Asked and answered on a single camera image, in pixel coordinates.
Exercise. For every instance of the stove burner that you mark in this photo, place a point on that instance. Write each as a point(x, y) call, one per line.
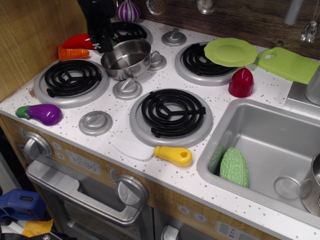
point(192, 65)
point(71, 83)
point(125, 31)
point(171, 117)

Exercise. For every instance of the yellow cloth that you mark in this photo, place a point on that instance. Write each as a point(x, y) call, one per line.
point(34, 228)

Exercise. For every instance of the hanging metal utensil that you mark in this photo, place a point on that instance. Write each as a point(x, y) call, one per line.
point(312, 29)

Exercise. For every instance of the hanging metal strainer spoon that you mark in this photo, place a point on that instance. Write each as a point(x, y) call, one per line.
point(156, 7)

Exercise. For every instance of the back left stove burner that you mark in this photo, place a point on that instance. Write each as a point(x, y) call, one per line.
point(125, 31)

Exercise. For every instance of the blue plastic object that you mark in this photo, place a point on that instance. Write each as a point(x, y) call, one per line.
point(20, 204)

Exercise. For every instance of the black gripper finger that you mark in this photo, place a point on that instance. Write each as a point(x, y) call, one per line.
point(100, 38)

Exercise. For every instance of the green plastic cutting board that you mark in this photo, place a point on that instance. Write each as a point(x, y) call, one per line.
point(288, 65)

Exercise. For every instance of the green bumpy toy gourd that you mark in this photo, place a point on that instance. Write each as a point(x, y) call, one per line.
point(233, 167)

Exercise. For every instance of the back right stove burner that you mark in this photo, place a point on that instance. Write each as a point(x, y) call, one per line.
point(192, 65)

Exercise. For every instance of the hanging metal ladle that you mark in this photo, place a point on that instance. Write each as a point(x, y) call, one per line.
point(206, 7)

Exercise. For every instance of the front left stove burner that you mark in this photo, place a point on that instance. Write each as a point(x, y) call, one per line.
point(71, 83)

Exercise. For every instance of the orange toy carrot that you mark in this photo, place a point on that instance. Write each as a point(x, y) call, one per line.
point(71, 54)

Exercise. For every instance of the silver oven dial left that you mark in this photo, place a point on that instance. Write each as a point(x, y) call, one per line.
point(36, 146)

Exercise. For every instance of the purple striped toy onion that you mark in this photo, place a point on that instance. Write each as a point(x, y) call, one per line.
point(128, 11)

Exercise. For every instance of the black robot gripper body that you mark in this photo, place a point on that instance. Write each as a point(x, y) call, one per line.
point(98, 14)

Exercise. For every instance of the stainless steel pot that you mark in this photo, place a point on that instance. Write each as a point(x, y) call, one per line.
point(128, 59)

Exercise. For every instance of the silver oven dial right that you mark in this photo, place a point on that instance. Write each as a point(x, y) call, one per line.
point(129, 190)

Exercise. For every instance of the silver toy sink basin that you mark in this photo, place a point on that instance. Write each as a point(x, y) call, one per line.
point(278, 146)

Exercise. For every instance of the metal cup in sink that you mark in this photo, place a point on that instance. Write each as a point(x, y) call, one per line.
point(310, 187)

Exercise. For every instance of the red toy pepper half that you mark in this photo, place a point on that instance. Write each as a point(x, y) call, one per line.
point(241, 84)

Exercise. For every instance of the front right stove burner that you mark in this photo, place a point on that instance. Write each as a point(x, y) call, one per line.
point(171, 117)

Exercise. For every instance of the silver toy faucet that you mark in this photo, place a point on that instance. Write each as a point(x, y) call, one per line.
point(302, 97)

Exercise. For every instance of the red toy chili pepper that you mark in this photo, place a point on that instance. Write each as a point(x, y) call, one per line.
point(80, 41)

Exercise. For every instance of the green plastic plate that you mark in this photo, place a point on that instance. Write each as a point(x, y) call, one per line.
point(230, 52)

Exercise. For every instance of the purple toy eggplant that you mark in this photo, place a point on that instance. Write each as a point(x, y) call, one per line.
point(47, 114)

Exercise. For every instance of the silver stovetop knob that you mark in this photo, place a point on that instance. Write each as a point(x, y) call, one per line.
point(158, 61)
point(127, 89)
point(174, 38)
point(95, 123)

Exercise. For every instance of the yellow handled toy knife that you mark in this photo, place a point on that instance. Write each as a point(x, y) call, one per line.
point(179, 156)

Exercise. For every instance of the silver oven dial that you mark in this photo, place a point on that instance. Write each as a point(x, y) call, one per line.
point(36, 146)
point(129, 190)

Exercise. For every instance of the silver oven door handle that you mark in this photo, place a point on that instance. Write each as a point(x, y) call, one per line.
point(67, 187)

